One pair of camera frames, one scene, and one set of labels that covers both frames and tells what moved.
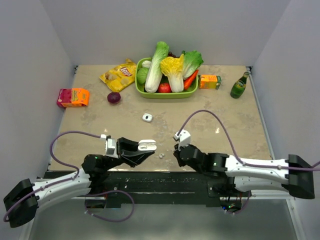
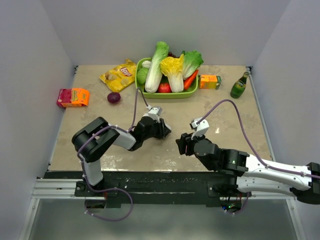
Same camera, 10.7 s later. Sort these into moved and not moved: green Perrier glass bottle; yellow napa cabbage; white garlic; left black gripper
Moved: left black gripper
Not moved: white garlic; yellow napa cabbage; green Perrier glass bottle
